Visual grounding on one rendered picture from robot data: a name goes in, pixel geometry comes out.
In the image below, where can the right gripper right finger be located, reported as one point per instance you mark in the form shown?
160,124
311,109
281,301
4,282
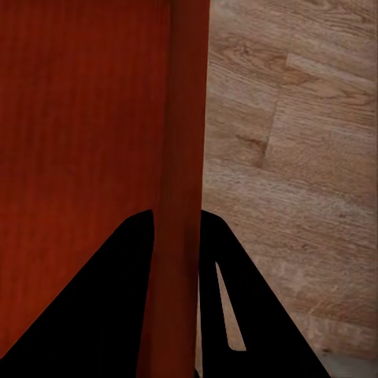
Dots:
275,348

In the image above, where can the storage box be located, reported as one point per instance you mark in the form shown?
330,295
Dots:
102,117

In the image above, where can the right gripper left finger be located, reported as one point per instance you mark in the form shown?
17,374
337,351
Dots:
93,327

